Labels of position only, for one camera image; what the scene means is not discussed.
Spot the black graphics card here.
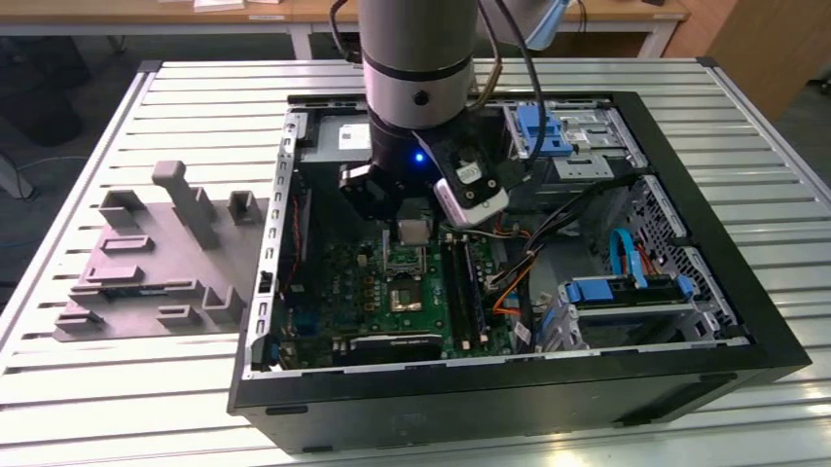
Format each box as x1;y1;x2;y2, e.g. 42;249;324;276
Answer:
334;333;445;366

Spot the black office chair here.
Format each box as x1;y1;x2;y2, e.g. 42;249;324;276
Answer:
0;36;92;147

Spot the blue wire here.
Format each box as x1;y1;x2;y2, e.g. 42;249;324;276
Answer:
609;227;651;292

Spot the white green wire bundle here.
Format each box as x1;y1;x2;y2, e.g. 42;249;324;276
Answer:
447;224;531;240

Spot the red wire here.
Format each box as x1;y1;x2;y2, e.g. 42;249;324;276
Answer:
635;241;665;276

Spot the hard disk in blue carrier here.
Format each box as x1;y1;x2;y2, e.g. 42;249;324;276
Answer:
562;272;698;308

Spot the RAM stick blue label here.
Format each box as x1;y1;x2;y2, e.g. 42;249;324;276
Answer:
96;285;171;299

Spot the black cable bundle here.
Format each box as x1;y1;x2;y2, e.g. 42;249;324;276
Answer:
490;174;642;291

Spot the black PC case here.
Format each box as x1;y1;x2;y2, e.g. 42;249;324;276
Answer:
224;90;814;456

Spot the orange wire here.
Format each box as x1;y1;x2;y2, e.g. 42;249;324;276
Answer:
491;286;522;318

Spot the black RAM slot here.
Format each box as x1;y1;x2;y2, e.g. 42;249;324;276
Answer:
441;233;474;349
457;233;494;344

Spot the black cable tan sleeve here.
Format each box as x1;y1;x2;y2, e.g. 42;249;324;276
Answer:
465;28;509;116

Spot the silver disk bay cage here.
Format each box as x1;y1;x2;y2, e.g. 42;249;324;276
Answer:
531;291;753;352

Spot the silver CPU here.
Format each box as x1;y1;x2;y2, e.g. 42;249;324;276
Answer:
396;218;434;247

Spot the wooden cabinet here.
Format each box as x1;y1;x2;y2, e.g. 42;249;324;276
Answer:
661;0;831;123

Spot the grey parts rack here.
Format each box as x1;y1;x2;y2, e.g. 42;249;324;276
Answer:
52;160;274;344

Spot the CPU socket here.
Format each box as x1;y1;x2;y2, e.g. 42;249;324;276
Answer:
387;277;427;312

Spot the green motherboard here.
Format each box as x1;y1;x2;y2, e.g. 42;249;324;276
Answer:
270;228;521;367

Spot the silver disk bay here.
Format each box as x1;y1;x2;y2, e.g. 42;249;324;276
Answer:
503;102;651;211

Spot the blue board connector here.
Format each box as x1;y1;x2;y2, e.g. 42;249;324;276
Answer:
292;310;320;338

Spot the grey power supply unit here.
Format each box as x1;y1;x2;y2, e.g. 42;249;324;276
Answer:
296;114;402;231

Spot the metal socket cover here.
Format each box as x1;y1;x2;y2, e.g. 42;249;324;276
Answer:
382;228;430;279

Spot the black hanging cable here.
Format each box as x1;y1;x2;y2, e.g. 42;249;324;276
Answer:
327;0;366;65

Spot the blue plastic drive bracket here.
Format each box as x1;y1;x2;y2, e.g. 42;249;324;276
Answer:
517;104;574;158

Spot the black camera cable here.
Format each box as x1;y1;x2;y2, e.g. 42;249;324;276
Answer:
477;0;549;169

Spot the white box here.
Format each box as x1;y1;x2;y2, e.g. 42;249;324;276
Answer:
192;0;248;14

